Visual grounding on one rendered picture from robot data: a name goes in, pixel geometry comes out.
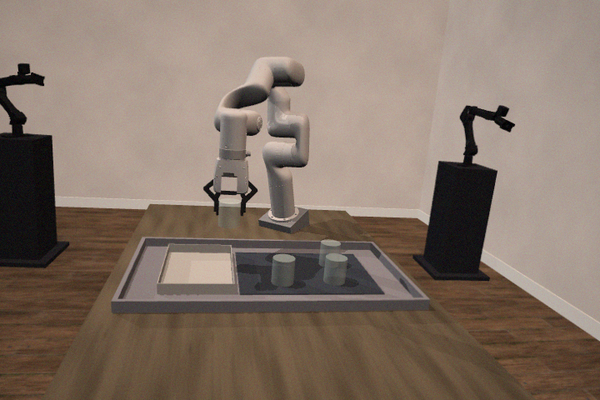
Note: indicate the clear glass jar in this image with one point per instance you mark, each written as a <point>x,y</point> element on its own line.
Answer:
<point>335,269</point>
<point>229,213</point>
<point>283,266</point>
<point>328,246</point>

